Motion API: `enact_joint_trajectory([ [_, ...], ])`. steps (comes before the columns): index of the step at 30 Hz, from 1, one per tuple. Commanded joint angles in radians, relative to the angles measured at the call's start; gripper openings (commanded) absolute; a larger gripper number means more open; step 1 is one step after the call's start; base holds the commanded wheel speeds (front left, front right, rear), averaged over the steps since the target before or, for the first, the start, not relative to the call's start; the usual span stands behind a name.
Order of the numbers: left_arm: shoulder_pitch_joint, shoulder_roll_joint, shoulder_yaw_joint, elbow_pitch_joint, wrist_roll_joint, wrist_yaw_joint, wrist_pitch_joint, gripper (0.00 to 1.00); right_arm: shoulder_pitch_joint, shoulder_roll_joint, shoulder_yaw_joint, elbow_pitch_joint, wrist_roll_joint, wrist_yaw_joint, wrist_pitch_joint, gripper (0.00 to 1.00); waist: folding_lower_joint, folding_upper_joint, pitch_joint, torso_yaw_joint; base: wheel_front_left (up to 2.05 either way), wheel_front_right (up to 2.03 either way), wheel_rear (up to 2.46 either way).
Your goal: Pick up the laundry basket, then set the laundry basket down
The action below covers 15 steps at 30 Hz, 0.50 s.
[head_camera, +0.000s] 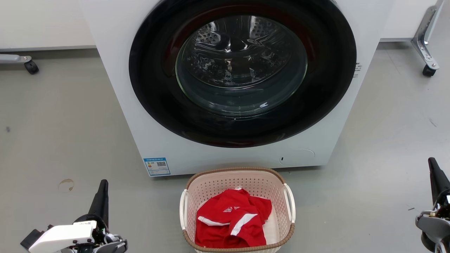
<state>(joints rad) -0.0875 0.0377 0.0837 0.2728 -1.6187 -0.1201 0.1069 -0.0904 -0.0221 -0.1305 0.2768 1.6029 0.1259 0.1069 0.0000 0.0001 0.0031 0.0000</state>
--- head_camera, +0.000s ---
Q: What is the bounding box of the white filter access flap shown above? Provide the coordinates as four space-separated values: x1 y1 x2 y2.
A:
279 149 316 166

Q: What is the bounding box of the white front-loading washing machine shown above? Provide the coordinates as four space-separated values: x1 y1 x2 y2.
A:
79 0 394 177

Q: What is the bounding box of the blue energy label sticker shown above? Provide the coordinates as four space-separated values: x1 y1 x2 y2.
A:
143 157 171 176

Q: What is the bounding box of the cream perforated plastic laundry basket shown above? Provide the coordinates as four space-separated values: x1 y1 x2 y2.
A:
179 167 296 253

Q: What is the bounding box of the angled grey metal leg bracket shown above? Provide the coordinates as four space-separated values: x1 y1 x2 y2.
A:
411 0 444 71

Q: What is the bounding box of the black round glass washer door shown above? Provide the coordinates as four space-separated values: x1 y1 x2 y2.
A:
129 0 357 148

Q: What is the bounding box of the white partition panel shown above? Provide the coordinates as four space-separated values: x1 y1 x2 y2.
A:
0 0 96 52
380 0 440 42

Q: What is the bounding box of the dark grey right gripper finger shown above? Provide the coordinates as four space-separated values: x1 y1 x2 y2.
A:
428 157 450 206

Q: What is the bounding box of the red shirt with white stripes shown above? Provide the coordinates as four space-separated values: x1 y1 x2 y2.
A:
194 188 272 248

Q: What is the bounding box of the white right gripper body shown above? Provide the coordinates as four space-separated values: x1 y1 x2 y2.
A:
416 190 450 234

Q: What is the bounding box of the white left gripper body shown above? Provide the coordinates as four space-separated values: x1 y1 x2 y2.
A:
29 214 107 253

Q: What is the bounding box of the flat grey metal leg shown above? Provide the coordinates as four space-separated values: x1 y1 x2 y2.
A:
0 54 32 64

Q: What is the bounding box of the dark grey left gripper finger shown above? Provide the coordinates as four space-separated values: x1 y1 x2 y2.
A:
88 179 109 227

